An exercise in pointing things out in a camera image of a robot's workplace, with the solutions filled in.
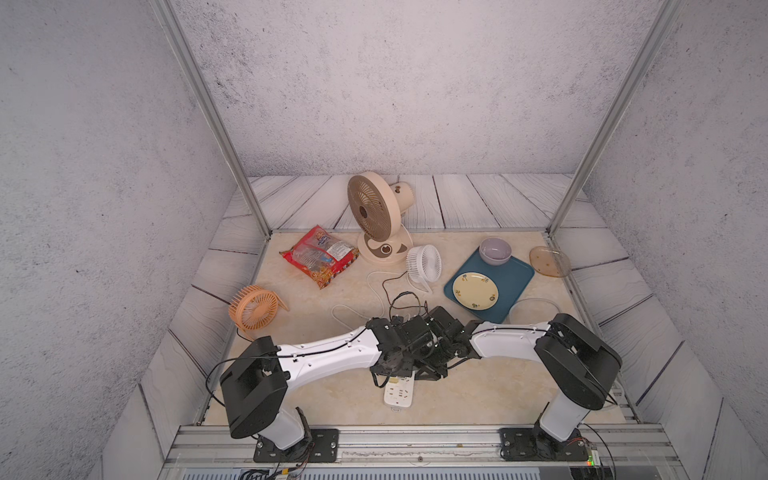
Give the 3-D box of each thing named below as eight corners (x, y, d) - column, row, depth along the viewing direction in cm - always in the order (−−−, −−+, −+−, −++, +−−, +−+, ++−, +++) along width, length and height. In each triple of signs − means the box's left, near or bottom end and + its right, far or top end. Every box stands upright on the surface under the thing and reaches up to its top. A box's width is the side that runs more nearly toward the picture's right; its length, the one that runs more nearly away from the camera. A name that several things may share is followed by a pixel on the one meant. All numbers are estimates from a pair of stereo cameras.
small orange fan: (239, 325, 97) (221, 303, 87) (271, 299, 103) (257, 275, 93) (254, 340, 94) (237, 319, 83) (286, 312, 100) (274, 289, 90)
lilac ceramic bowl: (480, 269, 110) (484, 259, 106) (475, 247, 118) (478, 237, 113) (511, 269, 110) (515, 259, 106) (503, 247, 118) (507, 237, 113)
